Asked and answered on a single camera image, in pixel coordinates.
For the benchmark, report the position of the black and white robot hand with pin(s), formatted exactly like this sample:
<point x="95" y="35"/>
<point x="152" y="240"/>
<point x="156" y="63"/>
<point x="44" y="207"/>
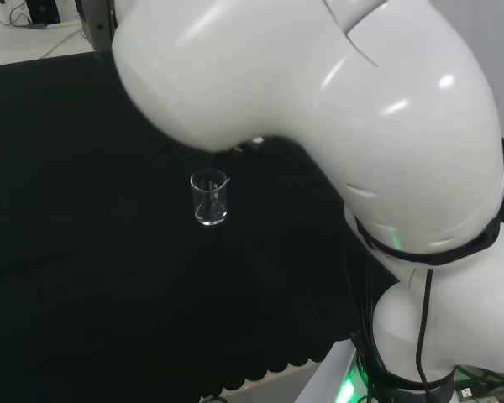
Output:
<point x="248" y="149"/>

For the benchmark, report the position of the graduated clear glass beaker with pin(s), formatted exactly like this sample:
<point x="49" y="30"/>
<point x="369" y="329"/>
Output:
<point x="210" y="210"/>

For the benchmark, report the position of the black bench cloth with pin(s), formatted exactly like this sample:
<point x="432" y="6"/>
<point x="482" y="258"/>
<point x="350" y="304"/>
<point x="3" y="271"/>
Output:
<point x="88" y="260"/>

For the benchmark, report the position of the black box device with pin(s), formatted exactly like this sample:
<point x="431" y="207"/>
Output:
<point x="43" y="10"/>

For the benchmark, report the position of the silver plug connector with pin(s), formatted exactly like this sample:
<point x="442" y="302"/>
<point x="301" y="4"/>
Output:
<point x="467" y="392"/>

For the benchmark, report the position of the grey metal post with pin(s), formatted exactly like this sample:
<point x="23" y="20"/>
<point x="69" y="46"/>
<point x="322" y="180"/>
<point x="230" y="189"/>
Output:
<point x="97" y="25"/>

